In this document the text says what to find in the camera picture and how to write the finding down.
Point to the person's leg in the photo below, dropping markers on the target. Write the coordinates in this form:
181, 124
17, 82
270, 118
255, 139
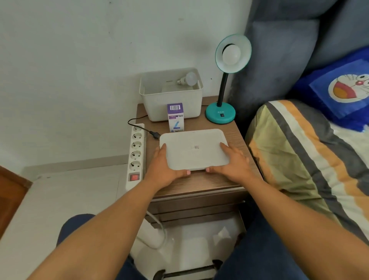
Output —
259, 248
73, 223

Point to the white plastic storage bin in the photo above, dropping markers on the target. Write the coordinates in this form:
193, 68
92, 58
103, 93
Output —
161, 103

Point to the person's left hand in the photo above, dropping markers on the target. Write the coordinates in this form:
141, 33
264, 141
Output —
158, 170

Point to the white plastic bin lid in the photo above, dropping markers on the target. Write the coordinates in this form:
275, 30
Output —
193, 147

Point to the person's right hand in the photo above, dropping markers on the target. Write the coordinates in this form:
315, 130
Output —
237, 167

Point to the gray padded headboard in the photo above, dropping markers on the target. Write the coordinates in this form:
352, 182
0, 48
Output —
282, 57

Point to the teal desk lamp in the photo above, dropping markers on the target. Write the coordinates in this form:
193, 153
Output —
220, 112

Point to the brown wooden nightstand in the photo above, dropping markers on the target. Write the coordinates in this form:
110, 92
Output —
201, 190

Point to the person's right thumb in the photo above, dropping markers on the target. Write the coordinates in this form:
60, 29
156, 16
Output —
225, 149

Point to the person's right forearm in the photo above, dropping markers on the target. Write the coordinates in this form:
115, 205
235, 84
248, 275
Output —
302, 230

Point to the person's right leg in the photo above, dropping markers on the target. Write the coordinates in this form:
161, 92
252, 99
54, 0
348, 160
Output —
259, 248

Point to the person's left forearm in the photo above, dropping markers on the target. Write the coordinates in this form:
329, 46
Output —
109, 230

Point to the purple white bulb box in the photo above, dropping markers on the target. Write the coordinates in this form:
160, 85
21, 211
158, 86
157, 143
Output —
175, 119

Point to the white bulb in lamp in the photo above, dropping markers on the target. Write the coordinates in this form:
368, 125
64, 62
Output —
231, 54

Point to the blue cartoon pillow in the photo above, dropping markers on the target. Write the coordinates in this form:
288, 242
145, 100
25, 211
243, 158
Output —
340, 86

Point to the striped bed sheet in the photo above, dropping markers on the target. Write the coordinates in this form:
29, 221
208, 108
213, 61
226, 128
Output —
311, 161

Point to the person's left leg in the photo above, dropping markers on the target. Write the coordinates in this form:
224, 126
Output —
73, 223

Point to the white power strip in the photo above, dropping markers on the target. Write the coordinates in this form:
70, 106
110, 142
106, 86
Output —
136, 153

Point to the black metal stool bar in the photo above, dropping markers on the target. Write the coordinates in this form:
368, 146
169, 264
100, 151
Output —
187, 271

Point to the person's left thumb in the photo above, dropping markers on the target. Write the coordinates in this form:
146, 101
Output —
163, 150

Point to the loose white light bulb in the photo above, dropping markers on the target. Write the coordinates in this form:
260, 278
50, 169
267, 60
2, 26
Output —
188, 78

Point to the brown wooden door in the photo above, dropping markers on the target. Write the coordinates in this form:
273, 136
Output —
11, 196

